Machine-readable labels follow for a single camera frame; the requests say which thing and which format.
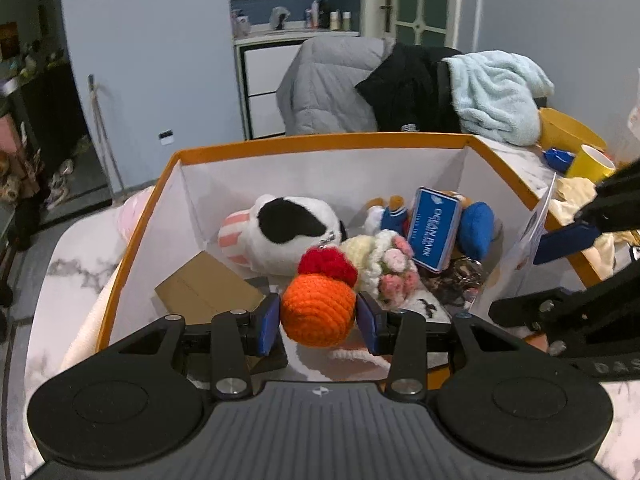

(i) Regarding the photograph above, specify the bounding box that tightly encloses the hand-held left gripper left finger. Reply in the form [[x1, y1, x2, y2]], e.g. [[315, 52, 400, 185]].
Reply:
[[117, 292, 282, 400]]

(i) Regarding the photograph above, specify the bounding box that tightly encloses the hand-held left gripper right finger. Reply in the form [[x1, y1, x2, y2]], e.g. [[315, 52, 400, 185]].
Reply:
[[356, 291, 527, 402]]

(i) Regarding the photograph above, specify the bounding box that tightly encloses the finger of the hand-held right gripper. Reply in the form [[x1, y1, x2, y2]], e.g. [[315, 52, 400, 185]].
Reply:
[[489, 265, 640, 358], [532, 159, 640, 267]]

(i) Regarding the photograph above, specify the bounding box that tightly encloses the orange crochet fruit red flower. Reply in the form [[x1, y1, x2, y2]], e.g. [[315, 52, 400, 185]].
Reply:
[[280, 247, 360, 349]]

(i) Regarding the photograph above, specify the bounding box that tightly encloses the white plush dog striped hat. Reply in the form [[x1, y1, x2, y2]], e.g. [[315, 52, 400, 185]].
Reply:
[[217, 194, 349, 277]]

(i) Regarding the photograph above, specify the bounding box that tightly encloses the small brown cardboard box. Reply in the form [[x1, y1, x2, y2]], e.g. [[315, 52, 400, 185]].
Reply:
[[154, 251, 269, 327]]

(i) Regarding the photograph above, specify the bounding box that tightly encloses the blue duck plush toy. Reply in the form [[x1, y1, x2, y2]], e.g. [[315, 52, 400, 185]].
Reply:
[[445, 190, 501, 264]]

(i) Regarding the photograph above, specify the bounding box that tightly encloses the bear plush blue outfit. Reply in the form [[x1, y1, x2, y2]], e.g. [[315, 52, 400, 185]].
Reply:
[[364, 194, 411, 236]]

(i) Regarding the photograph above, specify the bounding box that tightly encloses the white orange-rimmed box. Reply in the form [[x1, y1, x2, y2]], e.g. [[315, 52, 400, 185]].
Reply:
[[95, 131, 614, 397]]

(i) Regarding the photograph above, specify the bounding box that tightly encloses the white printed leaflet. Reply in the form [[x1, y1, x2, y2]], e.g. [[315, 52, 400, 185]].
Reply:
[[472, 175, 557, 312]]

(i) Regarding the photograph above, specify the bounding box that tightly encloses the pale yellow cloth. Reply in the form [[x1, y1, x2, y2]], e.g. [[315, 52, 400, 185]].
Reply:
[[551, 176, 617, 282]]

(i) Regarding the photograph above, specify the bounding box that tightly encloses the cream crochet flower bouquet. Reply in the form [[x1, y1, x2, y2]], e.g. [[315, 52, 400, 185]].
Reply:
[[340, 230, 422, 309]]

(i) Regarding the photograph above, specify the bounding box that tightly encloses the yellow cup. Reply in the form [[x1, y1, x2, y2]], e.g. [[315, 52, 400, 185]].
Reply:
[[565, 143, 617, 181]]

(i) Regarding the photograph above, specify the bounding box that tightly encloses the small blue container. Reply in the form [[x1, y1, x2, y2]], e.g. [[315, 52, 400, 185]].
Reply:
[[542, 147, 576, 174]]

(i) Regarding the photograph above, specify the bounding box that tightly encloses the metal keyring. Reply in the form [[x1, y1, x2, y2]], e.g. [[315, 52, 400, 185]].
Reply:
[[449, 255, 489, 292]]

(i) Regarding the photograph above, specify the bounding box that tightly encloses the yellow bowl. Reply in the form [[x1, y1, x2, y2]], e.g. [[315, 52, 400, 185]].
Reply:
[[537, 107, 609, 154]]

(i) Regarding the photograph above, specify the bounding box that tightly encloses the blue printed tin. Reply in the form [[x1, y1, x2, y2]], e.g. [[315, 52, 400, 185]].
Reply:
[[402, 186, 464, 275]]

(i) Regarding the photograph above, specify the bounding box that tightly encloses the light blue fleece towel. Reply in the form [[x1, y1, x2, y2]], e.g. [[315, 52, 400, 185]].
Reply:
[[442, 50, 556, 147]]

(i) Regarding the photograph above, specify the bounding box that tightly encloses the pink cloth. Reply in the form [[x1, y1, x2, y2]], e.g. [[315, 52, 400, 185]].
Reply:
[[112, 185, 157, 242]]

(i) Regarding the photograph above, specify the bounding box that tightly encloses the black garment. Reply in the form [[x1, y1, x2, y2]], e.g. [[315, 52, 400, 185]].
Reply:
[[354, 42, 464, 134]]

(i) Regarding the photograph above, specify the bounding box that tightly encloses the grey padded jacket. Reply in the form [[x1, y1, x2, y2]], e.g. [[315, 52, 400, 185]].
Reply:
[[276, 35, 397, 137]]

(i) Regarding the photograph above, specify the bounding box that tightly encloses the white cabinet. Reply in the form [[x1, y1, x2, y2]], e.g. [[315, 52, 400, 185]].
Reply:
[[233, 31, 362, 140]]

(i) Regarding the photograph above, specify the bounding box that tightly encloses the pair of shoes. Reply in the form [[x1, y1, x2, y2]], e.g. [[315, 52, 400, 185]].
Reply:
[[46, 159, 77, 212]]

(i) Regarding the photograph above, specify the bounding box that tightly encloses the white panel door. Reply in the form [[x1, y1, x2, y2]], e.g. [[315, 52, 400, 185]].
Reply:
[[362, 0, 459, 55]]

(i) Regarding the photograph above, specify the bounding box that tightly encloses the dark shelf unit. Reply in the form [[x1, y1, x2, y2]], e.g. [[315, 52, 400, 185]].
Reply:
[[0, 4, 92, 251]]

